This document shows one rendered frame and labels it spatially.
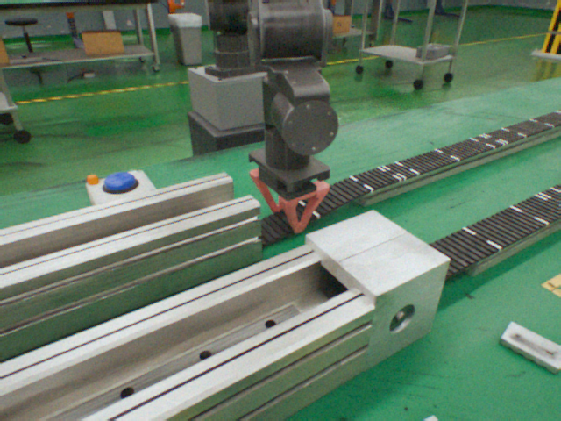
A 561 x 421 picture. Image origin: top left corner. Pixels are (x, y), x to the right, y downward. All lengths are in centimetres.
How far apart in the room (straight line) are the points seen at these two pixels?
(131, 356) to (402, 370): 24
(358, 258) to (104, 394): 23
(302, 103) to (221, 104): 54
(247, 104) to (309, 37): 51
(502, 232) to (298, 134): 30
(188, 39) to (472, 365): 521
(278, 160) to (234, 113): 46
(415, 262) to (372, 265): 4
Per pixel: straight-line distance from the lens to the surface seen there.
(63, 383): 34
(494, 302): 51
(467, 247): 52
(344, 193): 60
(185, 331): 35
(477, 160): 82
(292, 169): 49
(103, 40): 523
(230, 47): 95
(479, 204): 70
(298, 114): 38
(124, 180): 58
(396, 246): 39
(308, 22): 44
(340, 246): 38
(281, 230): 55
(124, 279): 44
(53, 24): 795
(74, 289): 44
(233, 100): 92
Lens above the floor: 110
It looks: 32 degrees down
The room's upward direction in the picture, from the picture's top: straight up
